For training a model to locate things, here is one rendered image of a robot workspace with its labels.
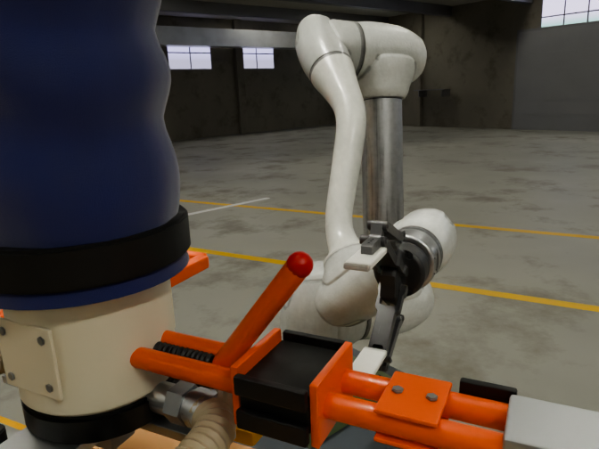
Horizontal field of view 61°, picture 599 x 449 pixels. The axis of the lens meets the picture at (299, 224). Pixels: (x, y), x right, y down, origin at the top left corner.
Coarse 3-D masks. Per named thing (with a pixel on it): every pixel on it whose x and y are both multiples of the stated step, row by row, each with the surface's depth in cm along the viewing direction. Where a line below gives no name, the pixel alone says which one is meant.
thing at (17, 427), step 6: (0, 420) 61; (6, 420) 61; (12, 420) 61; (0, 426) 55; (6, 426) 59; (12, 426) 60; (18, 426) 60; (24, 426) 60; (0, 432) 55; (6, 432) 58; (12, 432) 58; (0, 438) 54; (6, 438) 55
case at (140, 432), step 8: (136, 432) 86; (144, 432) 86; (152, 432) 86; (128, 440) 84; (136, 440) 84; (144, 440) 84; (152, 440) 84; (160, 440) 84; (168, 440) 84; (176, 440) 84; (96, 448) 83; (120, 448) 82; (128, 448) 82; (136, 448) 82; (144, 448) 82; (152, 448) 82; (160, 448) 82; (168, 448) 82; (232, 448) 81; (240, 448) 81; (248, 448) 81
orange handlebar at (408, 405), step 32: (192, 256) 82; (160, 352) 51; (224, 384) 47; (352, 384) 45; (384, 384) 44; (416, 384) 43; (448, 384) 43; (352, 416) 41; (384, 416) 40; (416, 416) 39; (448, 416) 42; (480, 416) 41; (416, 448) 39; (448, 448) 38; (480, 448) 37
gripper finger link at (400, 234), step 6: (384, 222) 61; (384, 228) 61; (390, 228) 63; (396, 228) 65; (384, 234) 65; (390, 234) 64; (396, 234) 66; (402, 234) 68; (390, 240) 68; (396, 240) 67; (402, 240) 69
